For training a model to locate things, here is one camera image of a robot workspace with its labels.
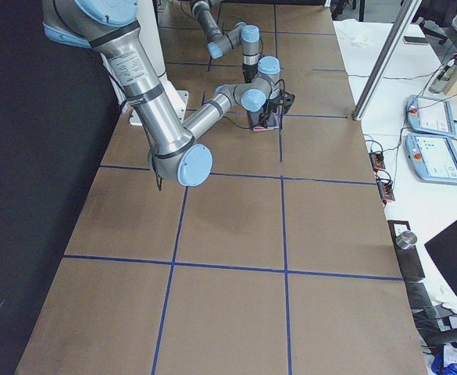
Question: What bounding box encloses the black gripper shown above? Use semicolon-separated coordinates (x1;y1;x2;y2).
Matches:
242;55;259;83
259;98;280;125

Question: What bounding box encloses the pink towel white trim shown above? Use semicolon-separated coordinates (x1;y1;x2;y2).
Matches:
247;110;281;131

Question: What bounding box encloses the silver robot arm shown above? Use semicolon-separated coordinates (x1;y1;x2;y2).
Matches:
190;0;260;83
42;1;283;187

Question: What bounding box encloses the crumpled white tissue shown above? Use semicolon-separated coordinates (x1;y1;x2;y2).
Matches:
350;32;372;48

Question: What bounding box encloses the far orange connector block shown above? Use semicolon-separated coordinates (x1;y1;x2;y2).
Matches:
369;151;385;172

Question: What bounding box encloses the orange connector block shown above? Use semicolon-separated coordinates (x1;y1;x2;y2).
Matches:
376;177;395;204
369;151;385;172

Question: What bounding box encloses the near orange connector block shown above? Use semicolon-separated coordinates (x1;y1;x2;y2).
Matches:
376;177;395;204

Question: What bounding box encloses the black smartphone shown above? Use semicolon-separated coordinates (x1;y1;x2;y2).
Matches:
403;36;428;45

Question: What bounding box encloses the far blue teach pendant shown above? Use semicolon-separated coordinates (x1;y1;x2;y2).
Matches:
405;95;456;138

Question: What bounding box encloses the blue teach pendant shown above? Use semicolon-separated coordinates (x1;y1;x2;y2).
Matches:
405;133;457;185
405;95;456;138

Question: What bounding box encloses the near blue teach pendant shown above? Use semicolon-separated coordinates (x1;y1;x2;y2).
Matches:
405;133;457;185

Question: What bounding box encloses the black office chair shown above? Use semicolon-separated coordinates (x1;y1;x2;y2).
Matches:
412;0;457;45

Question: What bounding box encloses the small steel cup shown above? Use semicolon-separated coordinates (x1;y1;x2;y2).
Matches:
395;230;417;250

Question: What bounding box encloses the black rectangular tray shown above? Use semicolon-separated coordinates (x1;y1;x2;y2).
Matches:
387;220;425;282

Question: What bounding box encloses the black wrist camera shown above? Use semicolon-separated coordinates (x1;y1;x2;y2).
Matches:
280;91;295;115

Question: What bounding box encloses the white mounting post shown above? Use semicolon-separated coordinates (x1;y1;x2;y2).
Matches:
130;1;189;123

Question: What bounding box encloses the aluminium frame post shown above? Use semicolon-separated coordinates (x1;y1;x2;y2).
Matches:
352;0;422;121

